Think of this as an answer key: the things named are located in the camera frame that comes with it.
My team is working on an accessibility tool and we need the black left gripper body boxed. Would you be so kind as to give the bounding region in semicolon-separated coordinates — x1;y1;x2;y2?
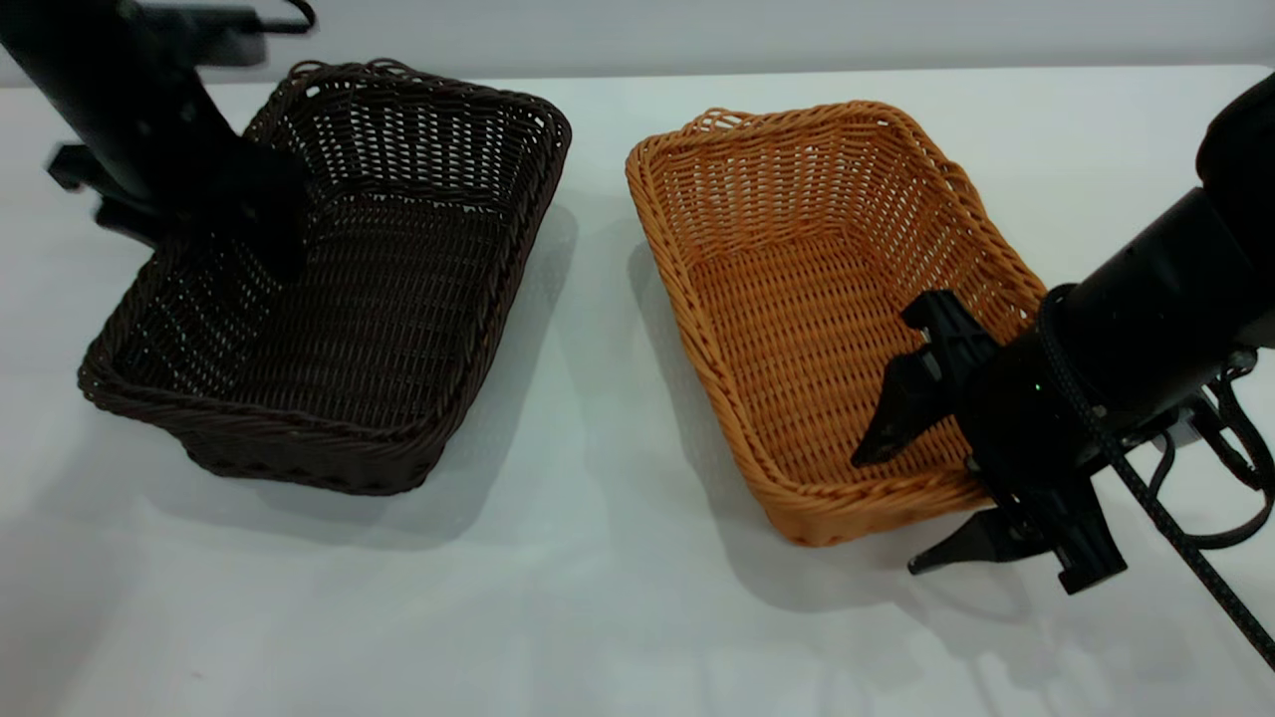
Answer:
25;35;250;215

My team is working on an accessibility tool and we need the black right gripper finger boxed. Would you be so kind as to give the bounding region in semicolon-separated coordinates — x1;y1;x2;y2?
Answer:
907;476;1130;597
852;290;999;467

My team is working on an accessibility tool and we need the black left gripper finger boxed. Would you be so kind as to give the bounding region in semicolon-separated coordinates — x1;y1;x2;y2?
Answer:
45;142;165;250
224;139;313;287

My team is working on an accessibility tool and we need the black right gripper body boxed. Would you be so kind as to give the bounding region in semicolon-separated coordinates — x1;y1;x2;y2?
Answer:
958;317;1107;501

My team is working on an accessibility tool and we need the orange wicker basket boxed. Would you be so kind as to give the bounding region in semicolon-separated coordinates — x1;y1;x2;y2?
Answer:
626;100;1049;548

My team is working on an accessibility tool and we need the black wicker basket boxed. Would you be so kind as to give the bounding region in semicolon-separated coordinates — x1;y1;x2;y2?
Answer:
78;58;574;497

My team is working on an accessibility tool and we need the thin black camera cable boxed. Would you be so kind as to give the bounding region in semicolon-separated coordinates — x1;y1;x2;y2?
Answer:
254;0;317;35

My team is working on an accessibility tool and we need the black looped cable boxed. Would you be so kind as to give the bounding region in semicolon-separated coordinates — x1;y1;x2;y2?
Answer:
1146;363;1275;551

